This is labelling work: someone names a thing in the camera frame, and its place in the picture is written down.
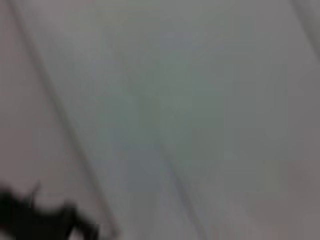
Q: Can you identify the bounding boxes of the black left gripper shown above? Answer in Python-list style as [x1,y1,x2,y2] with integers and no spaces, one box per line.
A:
[0,184,101,240]

